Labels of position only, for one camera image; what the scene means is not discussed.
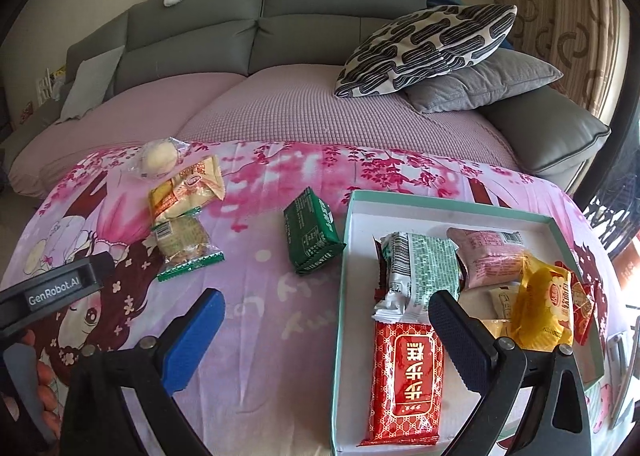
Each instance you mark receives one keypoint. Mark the pale green pillow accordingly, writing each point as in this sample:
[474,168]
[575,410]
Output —
[90,83]

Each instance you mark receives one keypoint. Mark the light green snack packet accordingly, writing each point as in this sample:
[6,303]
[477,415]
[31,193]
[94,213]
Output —
[425,266]

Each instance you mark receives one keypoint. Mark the patterned beige curtain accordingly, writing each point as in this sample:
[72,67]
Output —
[555,21]

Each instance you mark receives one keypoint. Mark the round bun in clear wrap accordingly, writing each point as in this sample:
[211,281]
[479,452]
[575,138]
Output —
[157,158]

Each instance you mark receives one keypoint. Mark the black white patterned pillow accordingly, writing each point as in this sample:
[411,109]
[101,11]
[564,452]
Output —
[425,51]

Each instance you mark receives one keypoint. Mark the long red snack packet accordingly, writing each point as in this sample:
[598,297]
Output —
[405,386]

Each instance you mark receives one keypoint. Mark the pink sofa cover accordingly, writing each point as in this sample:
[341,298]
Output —
[280,106]

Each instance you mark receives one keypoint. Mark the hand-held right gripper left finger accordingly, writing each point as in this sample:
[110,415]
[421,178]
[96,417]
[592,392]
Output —
[195,336]

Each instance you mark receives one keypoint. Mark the pink snack packet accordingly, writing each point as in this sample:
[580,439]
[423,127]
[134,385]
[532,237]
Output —
[492,258]

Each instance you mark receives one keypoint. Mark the small beige snack packet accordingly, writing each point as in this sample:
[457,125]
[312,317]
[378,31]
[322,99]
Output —
[502,301]

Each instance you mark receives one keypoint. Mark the dark green snack packet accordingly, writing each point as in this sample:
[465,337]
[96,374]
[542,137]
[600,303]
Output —
[310,231]

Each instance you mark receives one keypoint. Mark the person's left hand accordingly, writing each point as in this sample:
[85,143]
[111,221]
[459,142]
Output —
[47,378]

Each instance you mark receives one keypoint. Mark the teal rimmed white box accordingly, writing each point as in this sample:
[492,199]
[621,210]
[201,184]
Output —
[425,216]

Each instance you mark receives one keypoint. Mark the yellow translucent snack packet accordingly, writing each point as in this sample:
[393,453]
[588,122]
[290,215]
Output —
[542,306]

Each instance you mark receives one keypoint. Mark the pale orange snack packet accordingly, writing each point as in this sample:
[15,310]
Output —
[496,329]

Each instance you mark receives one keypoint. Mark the small red snack packet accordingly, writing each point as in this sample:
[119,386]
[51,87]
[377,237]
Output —
[582,308]

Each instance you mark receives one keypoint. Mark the clear cookie packet green ends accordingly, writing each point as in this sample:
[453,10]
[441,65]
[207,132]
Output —
[185,238]

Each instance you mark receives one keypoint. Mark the yellow orange snack packet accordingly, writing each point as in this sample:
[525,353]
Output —
[187,188]

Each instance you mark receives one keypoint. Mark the grey pillow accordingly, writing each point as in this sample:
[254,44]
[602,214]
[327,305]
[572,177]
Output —
[480,83]

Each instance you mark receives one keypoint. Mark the grey sofa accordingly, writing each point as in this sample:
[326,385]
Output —
[200,31]

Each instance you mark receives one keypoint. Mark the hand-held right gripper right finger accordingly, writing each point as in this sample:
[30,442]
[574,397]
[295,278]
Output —
[460,336]

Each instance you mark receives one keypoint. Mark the printed pink blanket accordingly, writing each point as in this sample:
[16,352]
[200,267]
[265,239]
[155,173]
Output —
[265,316]

